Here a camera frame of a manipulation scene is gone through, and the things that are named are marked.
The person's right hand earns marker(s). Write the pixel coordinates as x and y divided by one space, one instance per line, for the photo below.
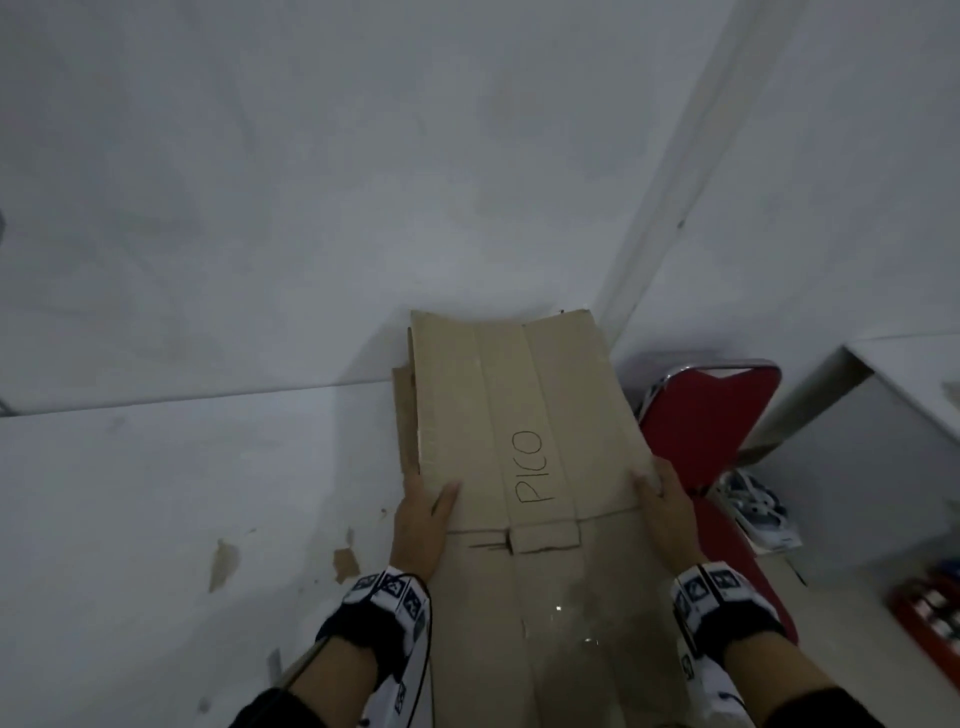
671 525

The person's left hand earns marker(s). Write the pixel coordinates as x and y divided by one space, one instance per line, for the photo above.
420 532

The small low cardboard box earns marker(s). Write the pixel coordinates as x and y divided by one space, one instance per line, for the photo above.
401 420

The person's right forearm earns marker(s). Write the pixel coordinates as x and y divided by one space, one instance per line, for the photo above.
780 675

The person's left forearm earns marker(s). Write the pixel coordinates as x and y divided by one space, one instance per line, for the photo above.
322 682

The red crate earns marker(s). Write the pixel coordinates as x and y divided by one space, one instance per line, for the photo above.
930 607

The brown tape scrap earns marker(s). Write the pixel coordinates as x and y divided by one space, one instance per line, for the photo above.
345 564

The grey white shoes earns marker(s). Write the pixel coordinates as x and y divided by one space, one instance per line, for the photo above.
754 502

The black marker wrist band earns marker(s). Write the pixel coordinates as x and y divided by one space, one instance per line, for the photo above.
360 622
742 622

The red chair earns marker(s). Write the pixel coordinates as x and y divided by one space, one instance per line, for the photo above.
705 420

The clear tape scrap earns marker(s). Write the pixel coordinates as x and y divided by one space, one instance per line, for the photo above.
223 562
274 664

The white side desk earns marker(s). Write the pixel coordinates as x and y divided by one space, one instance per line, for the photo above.
885 465

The white table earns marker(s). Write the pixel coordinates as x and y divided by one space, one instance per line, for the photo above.
150 487

